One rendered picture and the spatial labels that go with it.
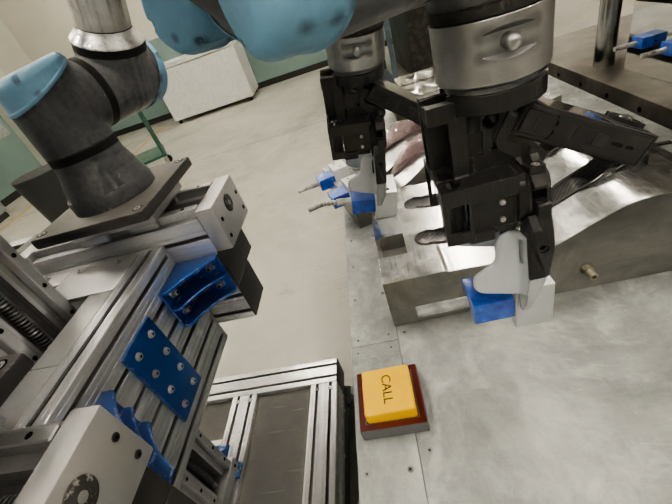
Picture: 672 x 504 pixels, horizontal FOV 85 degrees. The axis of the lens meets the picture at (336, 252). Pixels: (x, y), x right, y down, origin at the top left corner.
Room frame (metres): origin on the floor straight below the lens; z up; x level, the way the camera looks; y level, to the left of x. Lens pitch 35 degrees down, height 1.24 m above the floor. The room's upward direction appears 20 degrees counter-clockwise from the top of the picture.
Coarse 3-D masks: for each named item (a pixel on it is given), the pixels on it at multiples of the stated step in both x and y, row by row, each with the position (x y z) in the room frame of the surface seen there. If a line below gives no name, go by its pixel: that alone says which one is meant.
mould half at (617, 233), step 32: (544, 160) 0.49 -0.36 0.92; (576, 160) 0.44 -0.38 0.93; (416, 192) 0.59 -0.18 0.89; (608, 192) 0.35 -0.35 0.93; (640, 192) 0.33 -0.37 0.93; (384, 224) 0.52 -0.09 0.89; (416, 224) 0.49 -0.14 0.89; (576, 224) 0.34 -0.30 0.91; (608, 224) 0.32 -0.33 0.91; (640, 224) 0.31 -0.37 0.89; (416, 256) 0.41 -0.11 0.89; (448, 256) 0.39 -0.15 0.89; (480, 256) 0.37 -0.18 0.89; (576, 256) 0.33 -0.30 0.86; (608, 256) 0.32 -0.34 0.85; (640, 256) 0.31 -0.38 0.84; (384, 288) 0.38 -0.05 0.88; (416, 288) 0.37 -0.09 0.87; (448, 288) 0.36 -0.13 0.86; (576, 288) 0.33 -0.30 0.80; (416, 320) 0.37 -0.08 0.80
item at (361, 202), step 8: (392, 176) 0.57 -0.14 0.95; (392, 184) 0.55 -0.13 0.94; (352, 192) 0.57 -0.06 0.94; (360, 192) 0.56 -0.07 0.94; (392, 192) 0.53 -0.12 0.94; (336, 200) 0.57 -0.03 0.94; (344, 200) 0.56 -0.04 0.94; (352, 200) 0.55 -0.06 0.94; (360, 200) 0.54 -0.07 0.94; (368, 200) 0.54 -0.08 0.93; (376, 200) 0.53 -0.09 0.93; (384, 200) 0.53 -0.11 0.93; (392, 200) 0.53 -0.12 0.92; (352, 208) 0.55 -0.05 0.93; (360, 208) 0.54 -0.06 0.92; (368, 208) 0.54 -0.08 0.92; (376, 208) 0.54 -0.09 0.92; (384, 208) 0.53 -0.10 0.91; (392, 208) 0.53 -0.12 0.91; (376, 216) 0.54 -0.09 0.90; (384, 216) 0.54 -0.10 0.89; (392, 216) 0.53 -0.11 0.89
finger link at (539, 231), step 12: (540, 192) 0.23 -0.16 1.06; (540, 204) 0.21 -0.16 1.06; (528, 216) 0.22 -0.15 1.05; (540, 216) 0.21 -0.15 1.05; (528, 228) 0.21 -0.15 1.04; (540, 228) 0.21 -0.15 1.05; (552, 228) 0.20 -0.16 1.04; (528, 240) 0.21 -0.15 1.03; (540, 240) 0.20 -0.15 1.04; (552, 240) 0.20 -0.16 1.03; (528, 252) 0.21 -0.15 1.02; (540, 252) 0.20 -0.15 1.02; (552, 252) 0.20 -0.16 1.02; (528, 264) 0.21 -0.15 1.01; (540, 264) 0.21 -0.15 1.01; (540, 276) 0.21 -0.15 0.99
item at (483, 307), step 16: (464, 288) 0.27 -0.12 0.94; (544, 288) 0.23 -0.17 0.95; (432, 304) 0.27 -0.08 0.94; (448, 304) 0.26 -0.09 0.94; (464, 304) 0.26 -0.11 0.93; (480, 304) 0.24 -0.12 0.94; (496, 304) 0.24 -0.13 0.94; (512, 304) 0.24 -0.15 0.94; (544, 304) 0.23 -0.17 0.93; (480, 320) 0.24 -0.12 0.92; (528, 320) 0.23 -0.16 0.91; (544, 320) 0.23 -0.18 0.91
